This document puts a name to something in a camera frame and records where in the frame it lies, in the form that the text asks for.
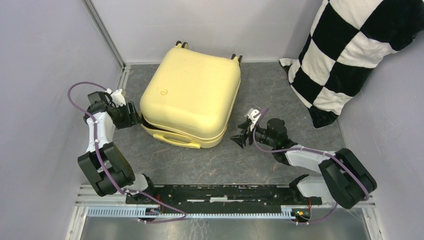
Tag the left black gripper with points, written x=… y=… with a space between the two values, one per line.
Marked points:
x=131 y=119

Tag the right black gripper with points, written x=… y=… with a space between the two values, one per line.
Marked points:
x=246 y=125

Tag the yellow hard-shell suitcase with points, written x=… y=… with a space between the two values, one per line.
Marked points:
x=189 y=100

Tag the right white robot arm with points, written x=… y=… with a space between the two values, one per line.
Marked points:
x=343 y=178

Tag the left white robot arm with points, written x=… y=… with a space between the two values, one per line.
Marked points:
x=103 y=164

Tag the black white checkered blanket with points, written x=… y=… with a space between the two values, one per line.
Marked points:
x=346 y=42

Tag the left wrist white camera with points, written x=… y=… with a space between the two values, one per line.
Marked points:
x=118 y=96

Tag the wrist white camera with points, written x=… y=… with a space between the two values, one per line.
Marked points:
x=118 y=96
x=253 y=115

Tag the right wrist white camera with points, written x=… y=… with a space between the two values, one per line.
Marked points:
x=253 y=115

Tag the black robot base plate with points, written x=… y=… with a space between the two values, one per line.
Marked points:
x=231 y=198

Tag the aluminium frame rail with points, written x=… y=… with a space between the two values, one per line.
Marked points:
x=94 y=14

